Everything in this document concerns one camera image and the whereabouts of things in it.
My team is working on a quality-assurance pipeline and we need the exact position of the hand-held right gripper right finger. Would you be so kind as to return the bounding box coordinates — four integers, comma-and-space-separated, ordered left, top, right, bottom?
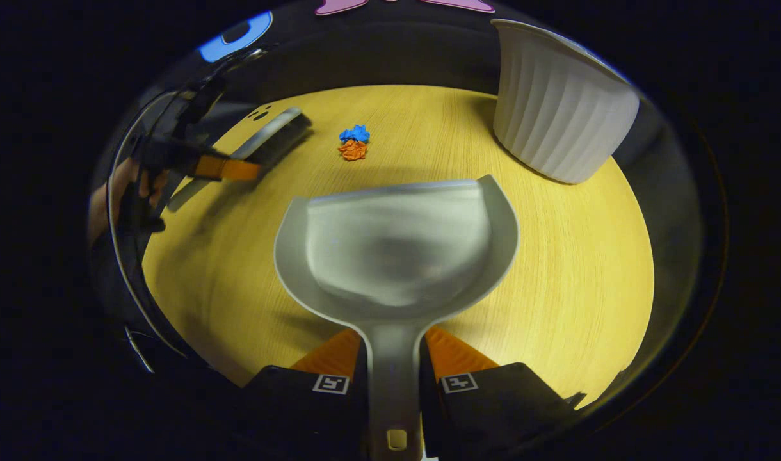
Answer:
419, 325, 586, 459

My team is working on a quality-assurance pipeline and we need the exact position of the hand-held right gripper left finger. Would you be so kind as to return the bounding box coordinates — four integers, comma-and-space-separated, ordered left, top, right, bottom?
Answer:
237, 328, 372, 460

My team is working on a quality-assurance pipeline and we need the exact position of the small white broom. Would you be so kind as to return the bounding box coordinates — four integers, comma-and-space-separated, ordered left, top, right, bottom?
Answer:
166, 106, 313, 213

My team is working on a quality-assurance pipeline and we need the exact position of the white dustpan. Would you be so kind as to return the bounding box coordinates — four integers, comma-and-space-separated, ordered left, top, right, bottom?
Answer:
274, 174, 520, 461

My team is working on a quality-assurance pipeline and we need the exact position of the white ribbed garbage bin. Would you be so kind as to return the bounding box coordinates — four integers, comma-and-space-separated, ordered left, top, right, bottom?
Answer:
492, 18, 641, 185

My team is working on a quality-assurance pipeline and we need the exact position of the yellow wooden desktop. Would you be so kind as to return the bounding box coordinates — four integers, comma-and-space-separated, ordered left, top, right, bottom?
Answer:
141, 85, 655, 410

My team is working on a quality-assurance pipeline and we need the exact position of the black backdrop cloth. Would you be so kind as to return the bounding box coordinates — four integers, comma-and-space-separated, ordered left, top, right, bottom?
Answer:
90, 0, 705, 398

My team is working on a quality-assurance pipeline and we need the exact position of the grey cable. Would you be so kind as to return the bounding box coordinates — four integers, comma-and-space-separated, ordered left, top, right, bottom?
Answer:
106, 90, 189, 373

